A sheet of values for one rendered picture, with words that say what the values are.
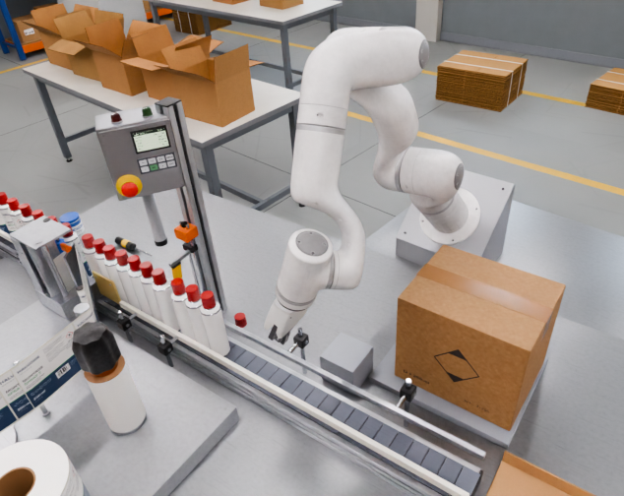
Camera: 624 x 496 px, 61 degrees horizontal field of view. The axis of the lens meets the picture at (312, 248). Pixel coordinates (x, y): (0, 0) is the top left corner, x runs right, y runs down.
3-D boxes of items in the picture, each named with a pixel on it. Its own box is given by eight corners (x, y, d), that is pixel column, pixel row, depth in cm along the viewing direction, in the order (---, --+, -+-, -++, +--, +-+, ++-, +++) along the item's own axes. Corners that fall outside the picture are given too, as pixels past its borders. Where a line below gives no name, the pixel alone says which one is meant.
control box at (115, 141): (116, 184, 137) (93, 115, 126) (182, 170, 141) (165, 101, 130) (119, 203, 130) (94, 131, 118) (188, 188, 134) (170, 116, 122)
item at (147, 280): (150, 321, 154) (131, 266, 142) (163, 310, 158) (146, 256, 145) (162, 328, 152) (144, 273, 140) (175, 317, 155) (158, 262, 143)
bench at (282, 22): (159, 68, 631) (143, -3, 585) (212, 50, 676) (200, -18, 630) (290, 107, 505) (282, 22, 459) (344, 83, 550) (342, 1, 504)
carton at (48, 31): (34, 66, 402) (15, 14, 380) (88, 50, 428) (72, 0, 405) (60, 75, 380) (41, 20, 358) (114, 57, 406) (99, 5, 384)
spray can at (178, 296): (179, 339, 148) (161, 283, 135) (193, 328, 151) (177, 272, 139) (192, 346, 145) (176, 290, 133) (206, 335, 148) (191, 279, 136)
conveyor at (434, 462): (23, 261, 190) (19, 252, 187) (44, 248, 195) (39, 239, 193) (463, 517, 108) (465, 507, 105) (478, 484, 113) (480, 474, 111)
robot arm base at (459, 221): (408, 224, 174) (389, 206, 158) (444, 177, 172) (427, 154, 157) (456, 256, 164) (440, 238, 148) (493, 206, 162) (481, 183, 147)
